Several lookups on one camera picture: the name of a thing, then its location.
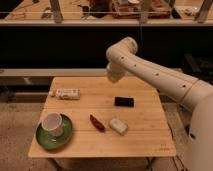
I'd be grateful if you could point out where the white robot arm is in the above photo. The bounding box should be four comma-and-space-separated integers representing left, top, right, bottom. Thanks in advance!
106, 37, 213, 171

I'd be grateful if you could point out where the black rectangular block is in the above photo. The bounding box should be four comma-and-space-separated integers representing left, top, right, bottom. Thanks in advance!
114, 97, 134, 107

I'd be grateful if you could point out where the wooden folding table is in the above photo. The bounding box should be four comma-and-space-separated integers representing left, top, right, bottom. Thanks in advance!
28, 77, 176, 158

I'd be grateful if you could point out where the white wrapped block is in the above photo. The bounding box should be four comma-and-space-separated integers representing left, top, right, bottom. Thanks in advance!
109, 118, 128, 135

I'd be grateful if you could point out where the white snack package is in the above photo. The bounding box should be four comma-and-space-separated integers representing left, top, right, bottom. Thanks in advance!
49, 88, 80, 100

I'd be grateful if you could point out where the white ceramic cup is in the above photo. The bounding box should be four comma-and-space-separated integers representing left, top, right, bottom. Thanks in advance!
41, 113, 63, 137

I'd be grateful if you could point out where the green saucer plate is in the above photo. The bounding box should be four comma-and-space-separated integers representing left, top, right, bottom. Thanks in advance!
35, 113, 73, 150

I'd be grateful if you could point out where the brown tray on shelf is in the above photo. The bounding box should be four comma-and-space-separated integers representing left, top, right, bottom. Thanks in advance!
110, 0, 172, 18

